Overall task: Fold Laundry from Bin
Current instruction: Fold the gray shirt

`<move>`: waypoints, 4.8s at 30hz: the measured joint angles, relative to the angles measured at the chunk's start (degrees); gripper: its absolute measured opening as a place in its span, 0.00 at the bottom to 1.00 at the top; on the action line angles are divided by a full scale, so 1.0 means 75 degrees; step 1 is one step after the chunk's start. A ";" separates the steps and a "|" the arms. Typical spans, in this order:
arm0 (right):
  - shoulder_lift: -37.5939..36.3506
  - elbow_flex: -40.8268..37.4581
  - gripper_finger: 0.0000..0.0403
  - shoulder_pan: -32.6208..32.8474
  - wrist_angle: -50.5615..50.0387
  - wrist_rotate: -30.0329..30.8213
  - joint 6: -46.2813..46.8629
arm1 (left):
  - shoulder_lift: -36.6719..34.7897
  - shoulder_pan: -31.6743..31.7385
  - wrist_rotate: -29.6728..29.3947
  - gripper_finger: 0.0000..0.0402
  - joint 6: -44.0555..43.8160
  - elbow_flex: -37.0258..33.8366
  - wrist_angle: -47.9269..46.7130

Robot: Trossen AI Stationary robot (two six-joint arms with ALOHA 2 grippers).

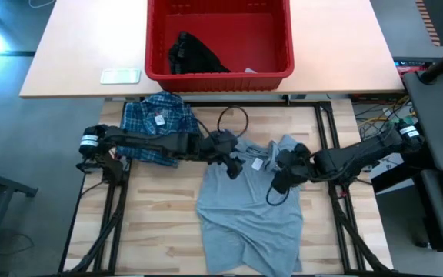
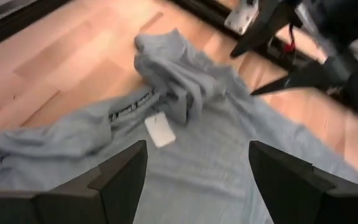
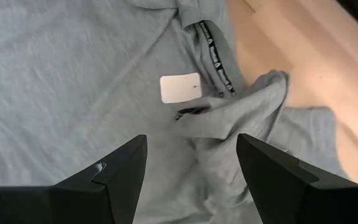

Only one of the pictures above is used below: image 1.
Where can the grey garment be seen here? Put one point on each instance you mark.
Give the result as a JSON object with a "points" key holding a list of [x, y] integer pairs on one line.
{"points": [[244, 223]]}

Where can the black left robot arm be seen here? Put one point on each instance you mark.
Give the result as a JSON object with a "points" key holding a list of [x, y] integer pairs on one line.
{"points": [[148, 140]]}

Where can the red plastic laundry bin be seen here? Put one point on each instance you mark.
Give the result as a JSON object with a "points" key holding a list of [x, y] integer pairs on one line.
{"points": [[221, 82]]}

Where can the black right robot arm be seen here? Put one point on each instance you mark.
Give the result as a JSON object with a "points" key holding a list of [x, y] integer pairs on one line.
{"points": [[360, 154]]}

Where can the light wooden desk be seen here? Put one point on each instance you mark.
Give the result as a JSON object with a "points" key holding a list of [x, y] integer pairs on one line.
{"points": [[340, 46]]}

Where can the blue plaid pajama pants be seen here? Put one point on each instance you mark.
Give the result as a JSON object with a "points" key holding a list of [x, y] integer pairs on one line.
{"points": [[152, 157]]}

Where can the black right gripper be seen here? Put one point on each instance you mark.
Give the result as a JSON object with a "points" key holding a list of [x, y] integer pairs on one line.
{"points": [[302, 175]]}

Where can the black side desk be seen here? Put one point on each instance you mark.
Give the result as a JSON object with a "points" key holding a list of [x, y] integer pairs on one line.
{"points": [[440, 115]]}

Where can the red electronic device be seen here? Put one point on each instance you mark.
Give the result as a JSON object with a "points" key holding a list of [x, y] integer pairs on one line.
{"points": [[408, 70]]}

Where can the small white paper scrap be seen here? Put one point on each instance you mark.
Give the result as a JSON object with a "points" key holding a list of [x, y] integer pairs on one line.
{"points": [[250, 70]]}

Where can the black crumpled garment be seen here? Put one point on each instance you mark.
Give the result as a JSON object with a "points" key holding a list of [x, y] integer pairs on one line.
{"points": [[194, 57]]}

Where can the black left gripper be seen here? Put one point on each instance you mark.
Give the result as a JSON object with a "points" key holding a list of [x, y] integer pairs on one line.
{"points": [[219, 148]]}

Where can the white cardboard box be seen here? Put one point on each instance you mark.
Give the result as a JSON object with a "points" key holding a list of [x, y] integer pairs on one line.
{"points": [[390, 169]]}

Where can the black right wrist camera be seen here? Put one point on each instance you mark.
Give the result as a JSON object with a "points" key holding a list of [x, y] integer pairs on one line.
{"points": [[292, 154]]}

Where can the blue plaid garment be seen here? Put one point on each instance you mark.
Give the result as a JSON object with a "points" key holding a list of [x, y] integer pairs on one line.
{"points": [[156, 115]]}

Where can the black aluminium table frame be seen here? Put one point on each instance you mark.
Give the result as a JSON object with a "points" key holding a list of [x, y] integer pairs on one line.
{"points": [[283, 103]]}

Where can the small black bar-shaped object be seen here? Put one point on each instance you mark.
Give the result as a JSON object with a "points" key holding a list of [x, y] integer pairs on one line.
{"points": [[85, 167]]}

